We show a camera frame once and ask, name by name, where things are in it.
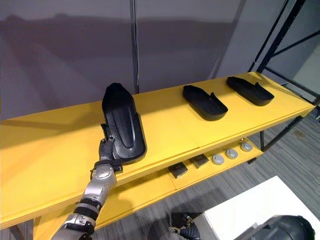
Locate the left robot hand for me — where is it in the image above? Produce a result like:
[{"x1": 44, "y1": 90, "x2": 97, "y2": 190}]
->
[{"x1": 97, "y1": 134, "x2": 117, "y2": 163}]

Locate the grey round part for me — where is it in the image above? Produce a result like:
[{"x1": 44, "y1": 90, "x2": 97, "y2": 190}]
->
[
  {"x1": 224, "y1": 148, "x2": 238, "y2": 160},
  {"x1": 211, "y1": 153, "x2": 226, "y2": 166},
  {"x1": 239, "y1": 141, "x2": 254, "y2": 153}
]

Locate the grey vertical pole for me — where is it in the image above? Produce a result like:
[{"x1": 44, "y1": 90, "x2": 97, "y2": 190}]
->
[{"x1": 129, "y1": 0, "x2": 140, "y2": 95}]

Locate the white table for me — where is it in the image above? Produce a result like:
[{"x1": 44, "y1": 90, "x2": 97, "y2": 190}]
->
[{"x1": 203, "y1": 174, "x2": 320, "y2": 240}]

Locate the black metal rack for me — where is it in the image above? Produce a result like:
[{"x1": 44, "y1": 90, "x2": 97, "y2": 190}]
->
[{"x1": 247, "y1": 0, "x2": 320, "y2": 107}]

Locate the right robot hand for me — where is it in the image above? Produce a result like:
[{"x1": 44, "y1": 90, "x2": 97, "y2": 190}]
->
[{"x1": 167, "y1": 214, "x2": 201, "y2": 240}]

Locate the dark square metal part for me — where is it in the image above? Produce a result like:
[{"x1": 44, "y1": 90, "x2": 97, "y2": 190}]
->
[
  {"x1": 167, "y1": 162, "x2": 189, "y2": 179},
  {"x1": 188, "y1": 154, "x2": 210, "y2": 169}
]

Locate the black plastic sole-shaped housing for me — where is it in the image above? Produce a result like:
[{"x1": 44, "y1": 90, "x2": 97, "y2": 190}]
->
[
  {"x1": 100, "y1": 82, "x2": 148, "y2": 165},
  {"x1": 182, "y1": 84, "x2": 229, "y2": 122},
  {"x1": 226, "y1": 76, "x2": 275, "y2": 107}
]

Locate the yellow shelf board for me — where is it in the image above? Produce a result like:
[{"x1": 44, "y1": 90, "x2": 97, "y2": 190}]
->
[
  {"x1": 33, "y1": 136, "x2": 264, "y2": 240},
  {"x1": 0, "y1": 71, "x2": 317, "y2": 230}
]

